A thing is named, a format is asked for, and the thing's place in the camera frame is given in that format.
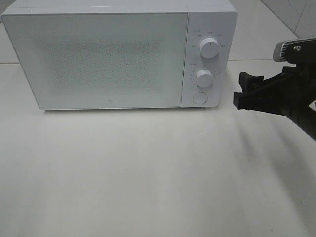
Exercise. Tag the white microwave knob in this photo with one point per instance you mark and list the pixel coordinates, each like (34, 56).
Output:
(204, 78)
(209, 47)

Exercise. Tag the white microwave door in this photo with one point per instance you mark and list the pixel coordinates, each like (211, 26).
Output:
(101, 61)

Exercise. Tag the white microwave oven body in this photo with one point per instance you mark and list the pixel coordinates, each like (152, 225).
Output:
(205, 17)

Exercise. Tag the round white door button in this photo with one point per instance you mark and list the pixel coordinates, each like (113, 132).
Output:
(200, 98)

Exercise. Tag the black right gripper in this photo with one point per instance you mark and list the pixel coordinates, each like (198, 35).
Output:
(289, 93)

